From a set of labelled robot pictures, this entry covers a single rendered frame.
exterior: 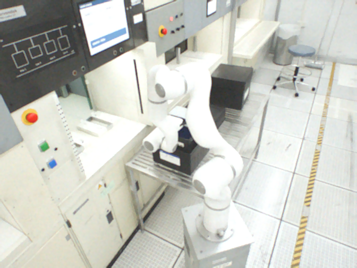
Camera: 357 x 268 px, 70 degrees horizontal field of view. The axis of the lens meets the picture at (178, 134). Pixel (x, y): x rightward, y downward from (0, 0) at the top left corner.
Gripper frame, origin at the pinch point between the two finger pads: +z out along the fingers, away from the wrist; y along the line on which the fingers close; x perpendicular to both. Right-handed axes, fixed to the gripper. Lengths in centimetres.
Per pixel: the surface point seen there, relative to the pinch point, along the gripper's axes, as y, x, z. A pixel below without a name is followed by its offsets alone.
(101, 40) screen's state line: -29, 45, -21
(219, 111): 6.3, -20.4, 43.7
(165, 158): -3.3, -23.6, -14.6
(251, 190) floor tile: 36, -107, 60
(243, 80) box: 13, -5, 70
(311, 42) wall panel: 25, -76, 416
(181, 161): 7.9, -21.4, -14.4
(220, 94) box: -3, -20, 67
